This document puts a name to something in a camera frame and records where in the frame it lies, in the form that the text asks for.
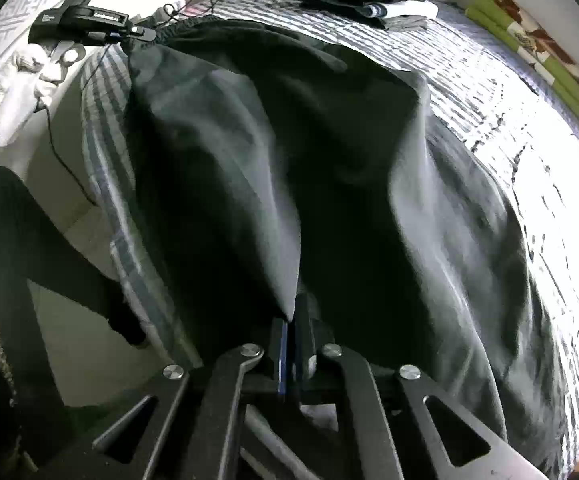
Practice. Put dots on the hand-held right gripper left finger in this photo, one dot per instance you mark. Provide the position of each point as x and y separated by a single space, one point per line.
282 355

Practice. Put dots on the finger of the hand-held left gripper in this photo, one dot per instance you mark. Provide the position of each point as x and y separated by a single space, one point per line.
142 34

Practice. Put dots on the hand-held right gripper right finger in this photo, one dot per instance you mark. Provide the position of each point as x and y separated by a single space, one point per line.
309 330

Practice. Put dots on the dark green pants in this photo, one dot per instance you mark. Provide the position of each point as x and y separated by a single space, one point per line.
319 160

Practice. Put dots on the person's left forearm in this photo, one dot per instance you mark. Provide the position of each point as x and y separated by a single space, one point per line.
14 115

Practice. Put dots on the person's leg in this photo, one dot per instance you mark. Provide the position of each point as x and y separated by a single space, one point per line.
44 240

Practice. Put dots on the light grey folded garment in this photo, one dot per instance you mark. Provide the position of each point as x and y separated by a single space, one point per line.
404 15

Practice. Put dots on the striped bed sheet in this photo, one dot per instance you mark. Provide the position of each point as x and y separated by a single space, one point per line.
469 110

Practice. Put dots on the green patterned pillow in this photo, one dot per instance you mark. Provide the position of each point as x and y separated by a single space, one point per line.
534 45

